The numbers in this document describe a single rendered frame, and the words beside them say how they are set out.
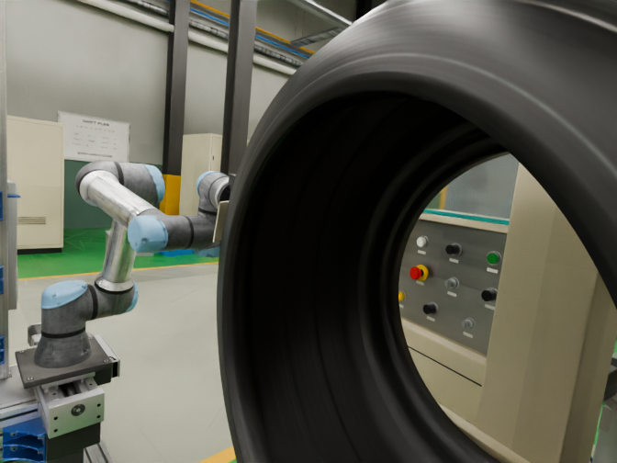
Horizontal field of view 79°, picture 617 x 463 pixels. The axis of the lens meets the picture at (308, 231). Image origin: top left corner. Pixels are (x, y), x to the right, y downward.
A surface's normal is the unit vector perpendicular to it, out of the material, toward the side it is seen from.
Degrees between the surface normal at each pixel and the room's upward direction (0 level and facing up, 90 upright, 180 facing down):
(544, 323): 90
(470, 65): 80
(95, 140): 90
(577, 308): 90
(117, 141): 90
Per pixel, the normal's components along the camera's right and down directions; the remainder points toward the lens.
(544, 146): -0.74, -0.13
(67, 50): 0.68, 0.16
